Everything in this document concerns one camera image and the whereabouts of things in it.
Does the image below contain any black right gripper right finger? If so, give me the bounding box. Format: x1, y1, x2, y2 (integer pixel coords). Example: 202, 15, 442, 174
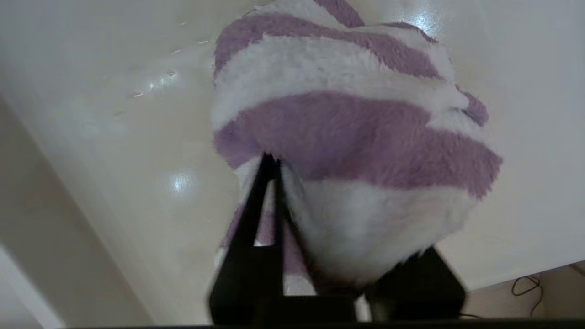
366, 247, 467, 320

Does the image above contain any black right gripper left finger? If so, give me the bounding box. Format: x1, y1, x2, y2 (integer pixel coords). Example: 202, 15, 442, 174
208, 153, 286, 325

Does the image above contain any purple white striped towel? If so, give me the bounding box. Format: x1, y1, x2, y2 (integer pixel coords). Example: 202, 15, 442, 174
210, 0, 503, 297

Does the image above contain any thin black floor cable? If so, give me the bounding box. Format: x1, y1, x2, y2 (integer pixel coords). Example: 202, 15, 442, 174
511, 274, 545, 317

